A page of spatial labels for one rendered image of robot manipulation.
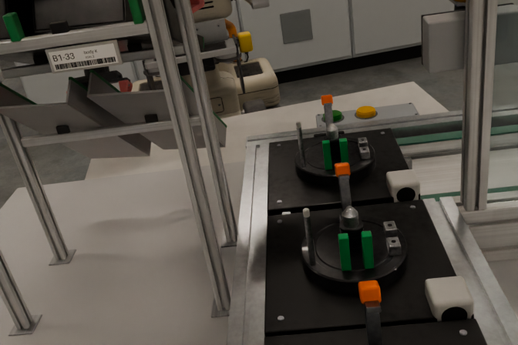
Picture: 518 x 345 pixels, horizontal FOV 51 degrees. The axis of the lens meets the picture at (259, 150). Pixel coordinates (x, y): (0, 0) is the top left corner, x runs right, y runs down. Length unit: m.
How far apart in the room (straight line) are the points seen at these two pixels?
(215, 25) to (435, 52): 0.89
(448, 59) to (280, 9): 3.22
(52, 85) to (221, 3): 2.72
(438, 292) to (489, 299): 0.07
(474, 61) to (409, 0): 3.47
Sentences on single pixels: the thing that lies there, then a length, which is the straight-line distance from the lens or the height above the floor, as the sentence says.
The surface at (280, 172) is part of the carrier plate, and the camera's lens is 0.96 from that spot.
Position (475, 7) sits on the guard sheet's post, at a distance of 0.73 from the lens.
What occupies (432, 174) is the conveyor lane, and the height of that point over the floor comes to 0.92.
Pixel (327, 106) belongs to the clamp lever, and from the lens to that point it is 0.98.
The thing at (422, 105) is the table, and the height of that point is 0.86.
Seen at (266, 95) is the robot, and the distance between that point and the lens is 1.92.
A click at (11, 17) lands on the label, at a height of 1.34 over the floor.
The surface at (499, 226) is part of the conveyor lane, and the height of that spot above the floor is 0.93.
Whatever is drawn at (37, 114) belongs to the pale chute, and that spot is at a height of 1.16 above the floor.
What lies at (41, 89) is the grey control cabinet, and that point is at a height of 0.31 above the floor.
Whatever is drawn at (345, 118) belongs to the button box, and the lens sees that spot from 1.15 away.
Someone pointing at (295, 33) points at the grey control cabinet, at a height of 0.37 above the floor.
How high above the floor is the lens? 1.44
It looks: 27 degrees down
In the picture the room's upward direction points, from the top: 10 degrees counter-clockwise
